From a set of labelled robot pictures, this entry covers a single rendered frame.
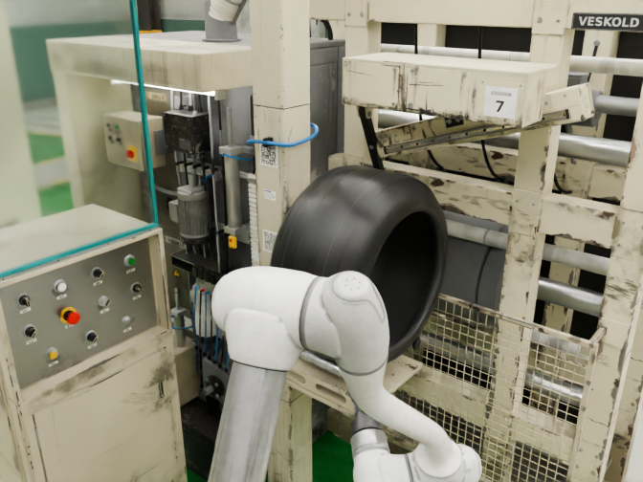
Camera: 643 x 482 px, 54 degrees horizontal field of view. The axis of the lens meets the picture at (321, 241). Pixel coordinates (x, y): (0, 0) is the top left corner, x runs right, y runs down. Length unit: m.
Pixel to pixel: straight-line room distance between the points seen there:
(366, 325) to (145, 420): 1.39
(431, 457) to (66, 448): 1.17
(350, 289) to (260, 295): 0.17
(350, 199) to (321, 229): 0.11
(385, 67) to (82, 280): 1.11
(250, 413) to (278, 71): 1.07
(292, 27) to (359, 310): 1.06
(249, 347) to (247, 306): 0.07
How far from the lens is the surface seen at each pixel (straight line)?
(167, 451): 2.47
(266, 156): 1.96
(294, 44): 1.90
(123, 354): 2.15
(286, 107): 1.89
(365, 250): 1.64
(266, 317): 1.09
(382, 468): 1.53
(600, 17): 2.02
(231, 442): 1.15
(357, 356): 1.10
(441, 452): 1.46
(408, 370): 2.15
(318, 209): 1.72
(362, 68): 2.01
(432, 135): 2.06
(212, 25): 2.48
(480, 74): 1.81
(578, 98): 1.87
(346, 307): 1.03
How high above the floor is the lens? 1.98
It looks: 22 degrees down
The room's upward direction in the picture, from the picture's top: straight up
